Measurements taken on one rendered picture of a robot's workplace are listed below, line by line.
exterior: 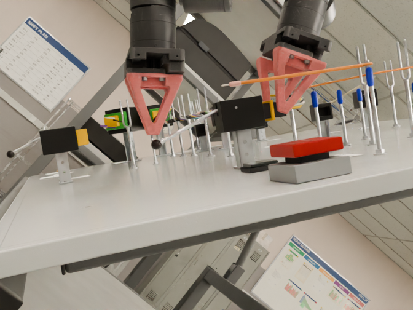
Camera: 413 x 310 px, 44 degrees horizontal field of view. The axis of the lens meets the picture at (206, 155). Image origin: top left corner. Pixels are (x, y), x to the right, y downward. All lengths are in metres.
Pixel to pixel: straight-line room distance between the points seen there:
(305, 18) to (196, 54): 1.11
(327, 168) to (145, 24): 0.30
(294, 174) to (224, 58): 1.38
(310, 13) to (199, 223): 0.38
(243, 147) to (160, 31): 0.18
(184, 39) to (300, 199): 1.39
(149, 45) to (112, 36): 8.01
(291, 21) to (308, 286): 8.44
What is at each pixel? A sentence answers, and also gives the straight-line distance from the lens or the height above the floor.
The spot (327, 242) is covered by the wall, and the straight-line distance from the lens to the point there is 9.10.
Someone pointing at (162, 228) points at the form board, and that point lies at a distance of 0.37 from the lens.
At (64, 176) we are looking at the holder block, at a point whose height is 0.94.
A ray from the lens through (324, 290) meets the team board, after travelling 9.16.
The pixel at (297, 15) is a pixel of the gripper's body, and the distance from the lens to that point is 0.69.
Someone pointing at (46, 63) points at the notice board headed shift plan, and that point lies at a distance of 8.52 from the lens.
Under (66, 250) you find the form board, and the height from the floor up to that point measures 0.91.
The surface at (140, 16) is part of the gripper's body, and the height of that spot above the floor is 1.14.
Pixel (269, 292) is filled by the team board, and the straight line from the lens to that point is 8.80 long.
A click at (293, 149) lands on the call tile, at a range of 0.45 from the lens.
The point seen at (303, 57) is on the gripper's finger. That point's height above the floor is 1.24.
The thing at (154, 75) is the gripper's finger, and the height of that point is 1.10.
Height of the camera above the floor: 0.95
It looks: 11 degrees up
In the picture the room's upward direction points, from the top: 39 degrees clockwise
